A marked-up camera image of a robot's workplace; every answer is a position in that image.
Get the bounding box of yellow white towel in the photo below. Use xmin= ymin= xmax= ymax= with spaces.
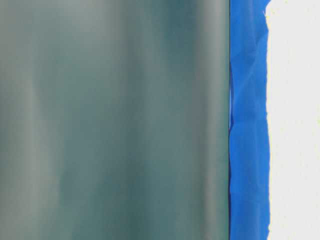
xmin=265 ymin=0 xmax=320 ymax=240

